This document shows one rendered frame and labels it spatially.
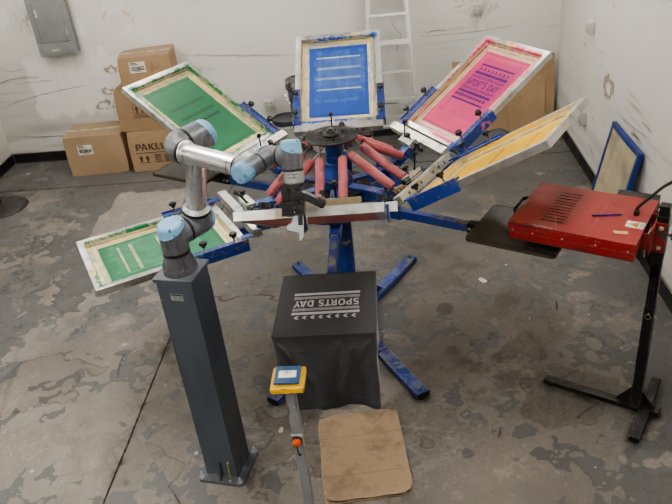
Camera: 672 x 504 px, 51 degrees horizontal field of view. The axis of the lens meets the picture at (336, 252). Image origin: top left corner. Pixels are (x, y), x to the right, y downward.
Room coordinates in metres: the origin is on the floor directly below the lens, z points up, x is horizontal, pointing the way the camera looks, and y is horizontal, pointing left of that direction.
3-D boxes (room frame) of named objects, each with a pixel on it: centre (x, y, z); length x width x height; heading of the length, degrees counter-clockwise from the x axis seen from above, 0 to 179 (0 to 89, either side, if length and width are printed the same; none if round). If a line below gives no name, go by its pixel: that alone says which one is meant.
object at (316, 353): (2.39, 0.09, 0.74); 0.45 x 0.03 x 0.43; 84
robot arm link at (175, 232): (2.63, 0.67, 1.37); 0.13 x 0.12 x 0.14; 141
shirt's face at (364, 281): (2.62, 0.07, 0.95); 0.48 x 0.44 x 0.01; 174
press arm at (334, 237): (3.11, 0.02, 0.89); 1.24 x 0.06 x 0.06; 174
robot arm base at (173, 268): (2.62, 0.67, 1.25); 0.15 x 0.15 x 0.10
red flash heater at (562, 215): (2.89, -1.20, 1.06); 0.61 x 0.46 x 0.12; 54
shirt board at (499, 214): (3.33, -0.59, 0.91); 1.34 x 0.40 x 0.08; 54
